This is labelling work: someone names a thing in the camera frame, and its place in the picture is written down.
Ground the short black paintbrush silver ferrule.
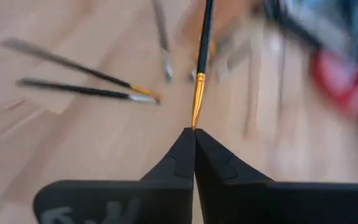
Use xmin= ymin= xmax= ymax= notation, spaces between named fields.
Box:
xmin=16 ymin=78 xmax=161 ymax=105

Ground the long black paintbrush gold ferrule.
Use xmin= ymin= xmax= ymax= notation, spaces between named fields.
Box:
xmin=0 ymin=37 xmax=162 ymax=98

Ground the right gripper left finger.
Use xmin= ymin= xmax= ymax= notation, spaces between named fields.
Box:
xmin=32 ymin=127 xmax=196 ymax=224

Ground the red desk lamp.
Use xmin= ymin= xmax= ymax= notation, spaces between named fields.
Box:
xmin=311 ymin=51 xmax=358 ymax=116

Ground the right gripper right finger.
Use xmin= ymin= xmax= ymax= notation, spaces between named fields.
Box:
xmin=194 ymin=129 xmax=358 ymax=224

